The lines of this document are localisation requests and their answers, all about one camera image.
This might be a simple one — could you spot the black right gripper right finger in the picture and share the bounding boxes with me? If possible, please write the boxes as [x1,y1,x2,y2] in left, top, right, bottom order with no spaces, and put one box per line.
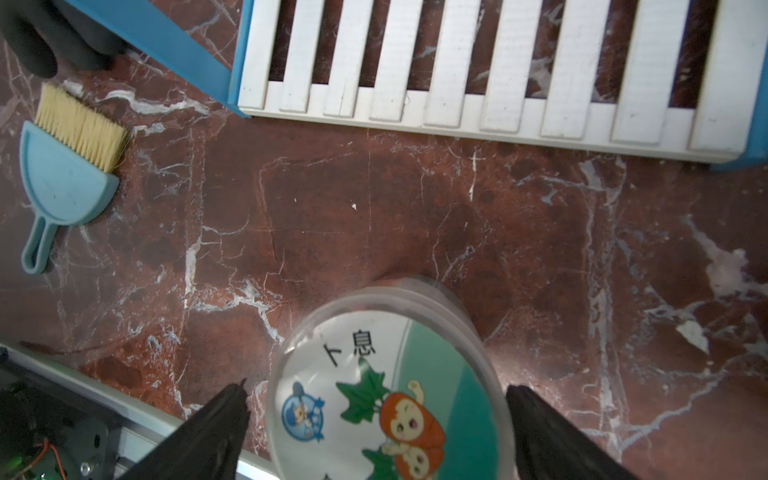
[506,385,636,480]

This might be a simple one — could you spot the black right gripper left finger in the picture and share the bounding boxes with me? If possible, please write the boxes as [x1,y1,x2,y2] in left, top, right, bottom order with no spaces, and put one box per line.
[122,384,250,479]

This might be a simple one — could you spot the flower label jar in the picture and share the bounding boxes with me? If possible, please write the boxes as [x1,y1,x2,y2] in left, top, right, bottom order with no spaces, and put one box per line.
[266,277,516,479]

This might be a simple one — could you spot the blue and white wooden shelf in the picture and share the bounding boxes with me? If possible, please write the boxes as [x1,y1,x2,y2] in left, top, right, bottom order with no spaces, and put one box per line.
[77,1,767,170]

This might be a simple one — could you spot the black and yellow work glove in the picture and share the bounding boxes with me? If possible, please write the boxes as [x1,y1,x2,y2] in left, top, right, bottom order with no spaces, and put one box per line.
[1,0,127,79]

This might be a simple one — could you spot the aluminium front rail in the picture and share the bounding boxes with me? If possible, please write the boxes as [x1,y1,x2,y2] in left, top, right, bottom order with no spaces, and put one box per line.
[1,344,277,479]

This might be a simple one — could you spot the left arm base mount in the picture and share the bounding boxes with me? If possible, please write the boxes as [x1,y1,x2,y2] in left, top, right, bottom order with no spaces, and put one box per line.
[1,351,120,479]

